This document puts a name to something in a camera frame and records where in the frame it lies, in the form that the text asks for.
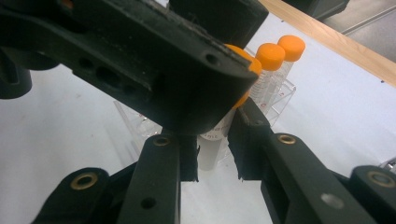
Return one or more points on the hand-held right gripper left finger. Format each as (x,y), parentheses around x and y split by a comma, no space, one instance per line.
(155,180)

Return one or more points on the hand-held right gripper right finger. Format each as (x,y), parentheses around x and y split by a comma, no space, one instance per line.
(299,180)

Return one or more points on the orange-capped test tube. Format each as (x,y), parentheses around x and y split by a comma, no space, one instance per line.
(270,56)
(292,47)
(210,152)

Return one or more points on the clear plastic tube rack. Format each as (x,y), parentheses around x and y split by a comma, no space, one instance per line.
(280,102)

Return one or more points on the white board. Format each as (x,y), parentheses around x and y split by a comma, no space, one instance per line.
(342,124)

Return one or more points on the black cabinet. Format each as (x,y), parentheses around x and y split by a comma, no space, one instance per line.
(317,7)

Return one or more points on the wooden table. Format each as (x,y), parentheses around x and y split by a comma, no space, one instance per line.
(342,43)

